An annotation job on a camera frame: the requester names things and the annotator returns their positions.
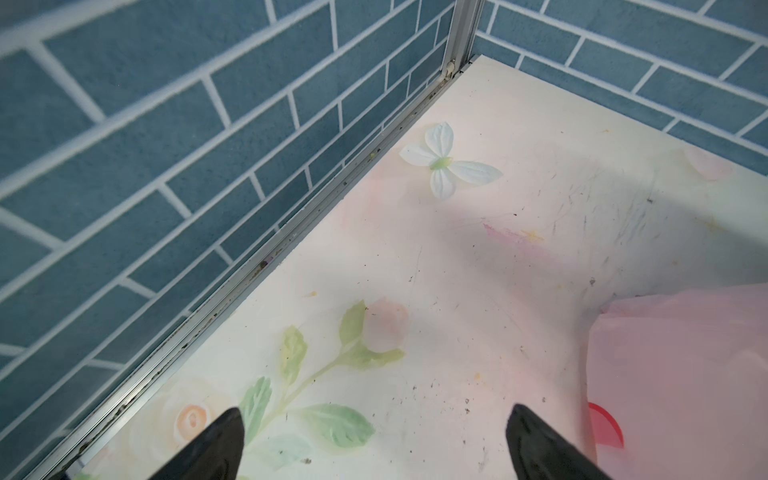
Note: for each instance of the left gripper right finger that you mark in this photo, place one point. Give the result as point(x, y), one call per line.
point(538, 452)

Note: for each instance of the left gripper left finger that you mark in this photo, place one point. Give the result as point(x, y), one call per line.
point(216, 453)

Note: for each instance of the pink plastic bag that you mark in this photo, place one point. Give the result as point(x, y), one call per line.
point(677, 385)

